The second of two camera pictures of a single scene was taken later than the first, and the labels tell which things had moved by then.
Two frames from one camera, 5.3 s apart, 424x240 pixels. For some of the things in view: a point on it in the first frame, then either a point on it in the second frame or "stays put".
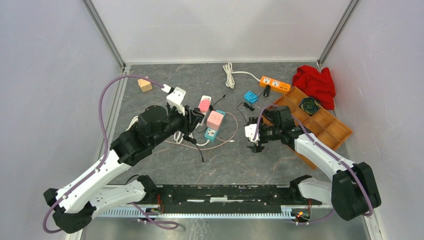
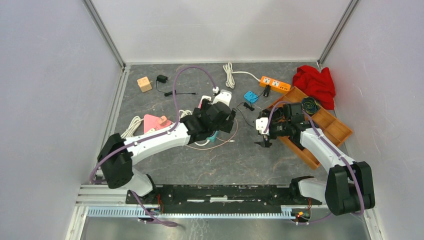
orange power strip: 274,84 stays put
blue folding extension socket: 251,96 stays put
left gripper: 189,120 → 226,126
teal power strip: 211,134 stays put
